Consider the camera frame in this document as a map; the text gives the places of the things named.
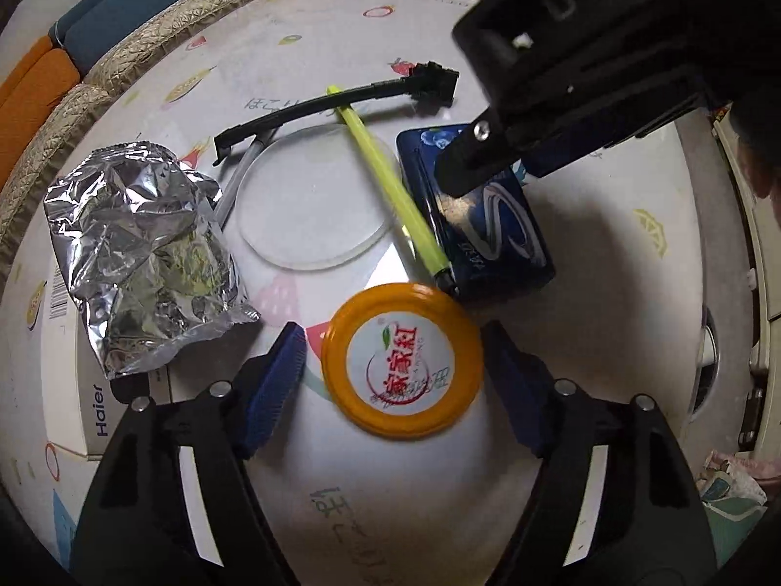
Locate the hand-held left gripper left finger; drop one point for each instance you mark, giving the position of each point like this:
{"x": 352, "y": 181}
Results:
{"x": 274, "y": 390}

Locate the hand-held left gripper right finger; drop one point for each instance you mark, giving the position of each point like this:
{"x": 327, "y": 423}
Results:
{"x": 518, "y": 397}

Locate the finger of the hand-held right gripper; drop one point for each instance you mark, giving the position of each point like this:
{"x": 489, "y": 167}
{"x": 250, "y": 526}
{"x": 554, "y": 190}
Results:
{"x": 479, "y": 162}
{"x": 561, "y": 159}

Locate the blue gum pack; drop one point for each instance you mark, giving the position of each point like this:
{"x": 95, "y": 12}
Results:
{"x": 488, "y": 244}

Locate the yellow-green pen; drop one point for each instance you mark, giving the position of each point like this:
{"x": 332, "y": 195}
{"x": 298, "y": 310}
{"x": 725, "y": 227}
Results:
{"x": 390, "y": 189}

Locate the orange jar lid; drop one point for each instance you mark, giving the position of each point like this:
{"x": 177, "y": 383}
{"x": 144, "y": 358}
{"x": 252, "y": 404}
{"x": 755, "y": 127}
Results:
{"x": 402, "y": 366}

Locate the clear round disc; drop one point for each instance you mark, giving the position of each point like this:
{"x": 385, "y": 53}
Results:
{"x": 305, "y": 207}

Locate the white cardboard carton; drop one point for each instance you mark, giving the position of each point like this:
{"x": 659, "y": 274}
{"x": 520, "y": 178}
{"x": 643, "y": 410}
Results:
{"x": 91, "y": 418}

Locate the silver foil bag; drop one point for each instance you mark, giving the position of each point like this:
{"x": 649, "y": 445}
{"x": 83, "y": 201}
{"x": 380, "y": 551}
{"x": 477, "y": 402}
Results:
{"x": 140, "y": 244}

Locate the beige cabinet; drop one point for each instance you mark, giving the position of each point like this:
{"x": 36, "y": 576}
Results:
{"x": 762, "y": 268}

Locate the pink green printed bag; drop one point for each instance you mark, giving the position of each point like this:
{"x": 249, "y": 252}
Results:
{"x": 732, "y": 488}

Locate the blue sofa with beige cover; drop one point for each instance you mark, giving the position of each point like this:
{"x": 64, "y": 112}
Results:
{"x": 152, "y": 30}

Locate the orange sofa cushion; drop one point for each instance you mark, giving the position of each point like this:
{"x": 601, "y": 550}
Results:
{"x": 18, "y": 73}
{"x": 36, "y": 110}

